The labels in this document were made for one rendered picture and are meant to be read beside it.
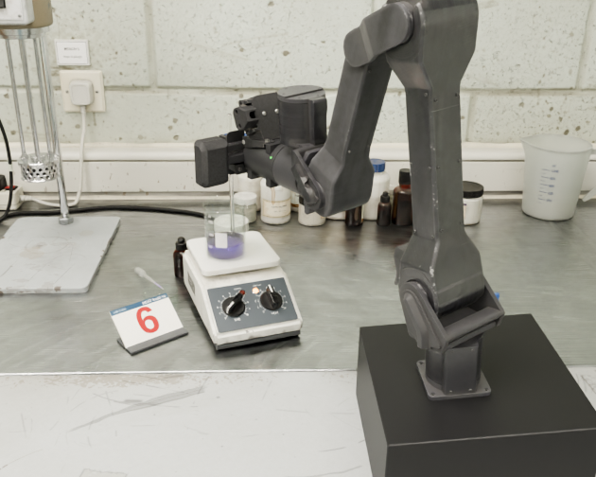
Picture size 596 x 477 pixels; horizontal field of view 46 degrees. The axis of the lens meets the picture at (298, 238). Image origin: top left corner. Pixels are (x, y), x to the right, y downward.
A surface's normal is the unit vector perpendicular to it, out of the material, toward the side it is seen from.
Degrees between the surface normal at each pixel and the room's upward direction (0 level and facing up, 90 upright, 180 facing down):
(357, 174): 101
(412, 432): 4
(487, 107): 90
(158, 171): 90
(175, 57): 90
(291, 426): 0
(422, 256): 65
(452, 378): 91
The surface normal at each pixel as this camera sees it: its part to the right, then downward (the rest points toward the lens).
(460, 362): 0.06, 0.42
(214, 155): 0.63, 0.33
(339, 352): 0.01, -0.91
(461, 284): 0.52, 0.07
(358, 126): 0.54, 0.64
